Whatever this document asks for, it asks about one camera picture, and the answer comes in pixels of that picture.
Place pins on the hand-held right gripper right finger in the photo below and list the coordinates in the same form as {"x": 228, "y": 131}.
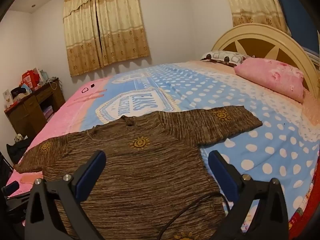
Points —
{"x": 223, "y": 177}

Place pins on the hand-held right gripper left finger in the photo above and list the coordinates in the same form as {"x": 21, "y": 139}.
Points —
{"x": 91, "y": 175}

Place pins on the brown striped shirt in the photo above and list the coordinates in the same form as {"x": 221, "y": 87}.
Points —
{"x": 150, "y": 175}

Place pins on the small pink object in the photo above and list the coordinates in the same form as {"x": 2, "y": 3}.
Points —
{"x": 28, "y": 179}

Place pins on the black bag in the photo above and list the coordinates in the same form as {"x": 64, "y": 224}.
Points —
{"x": 17, "y": 150}

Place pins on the dark blue object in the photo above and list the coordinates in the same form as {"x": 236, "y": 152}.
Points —
{"x": 11, "y": 188}

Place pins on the brown wooden desk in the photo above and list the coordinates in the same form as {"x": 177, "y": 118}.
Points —
{"x": 27, "y": 107}

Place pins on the pink and blue printed blanket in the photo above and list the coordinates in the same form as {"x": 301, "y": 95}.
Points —
{"x": 200, "y": 87}

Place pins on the dark hat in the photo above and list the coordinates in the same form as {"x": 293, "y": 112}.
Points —
{"x": 21, "y": 92}

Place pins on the pink pillow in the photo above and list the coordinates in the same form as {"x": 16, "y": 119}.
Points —
{"x": 272, "y": 77}

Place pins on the white card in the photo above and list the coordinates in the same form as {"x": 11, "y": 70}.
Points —
{"x": 7, "y": 98}

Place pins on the red bag on desk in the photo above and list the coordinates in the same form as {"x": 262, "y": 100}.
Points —
{"x": 28, "y": 78}

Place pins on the white and brown patterned pillow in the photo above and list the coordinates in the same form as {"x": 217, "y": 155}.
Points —
{"x": 225, "y": 56}

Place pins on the wide beige patterned curtain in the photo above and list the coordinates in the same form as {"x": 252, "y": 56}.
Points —
{"x": 112, "y": 30}

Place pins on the cream wooden headboard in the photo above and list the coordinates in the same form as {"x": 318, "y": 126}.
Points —
{"x": 250, "y": 30}

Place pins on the narrow beige patterned curtain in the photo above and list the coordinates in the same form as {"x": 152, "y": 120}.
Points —
{"x": 252, "y": 2}

